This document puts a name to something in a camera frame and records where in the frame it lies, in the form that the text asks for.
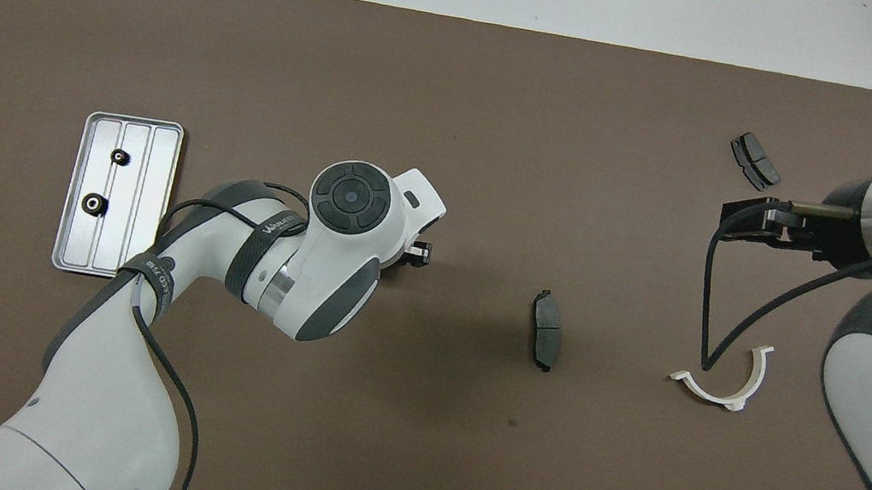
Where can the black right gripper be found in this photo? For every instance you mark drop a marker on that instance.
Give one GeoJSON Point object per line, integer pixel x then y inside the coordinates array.
{"type": "Point", "coordinates": [825, 241]}

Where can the small black bearing gear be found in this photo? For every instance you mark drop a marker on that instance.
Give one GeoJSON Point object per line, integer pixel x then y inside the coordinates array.
{"type": "Point", "coordinates": [121, 156]}

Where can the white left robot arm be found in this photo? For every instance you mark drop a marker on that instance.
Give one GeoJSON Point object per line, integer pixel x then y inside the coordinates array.
{"type": "Point", "coordinates": [338, 265]}

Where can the silver metal tray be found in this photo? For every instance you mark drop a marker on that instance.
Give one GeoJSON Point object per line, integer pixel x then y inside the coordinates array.
{"type": "Point", "coordinates": [140, 201]}

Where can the short dark brake pad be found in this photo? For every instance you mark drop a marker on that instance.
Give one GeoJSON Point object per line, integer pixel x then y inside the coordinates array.
{"type": "Point", "coordinates": [755, 161]}

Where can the brown table mat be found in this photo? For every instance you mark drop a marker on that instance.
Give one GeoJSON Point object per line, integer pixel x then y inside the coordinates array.
{"type": "Point", "coordinates": [500, 160]}

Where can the long dark brake pad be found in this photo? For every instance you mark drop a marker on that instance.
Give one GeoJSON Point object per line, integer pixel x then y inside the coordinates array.
{"type": "Point", "coordinates": [546, 331]}

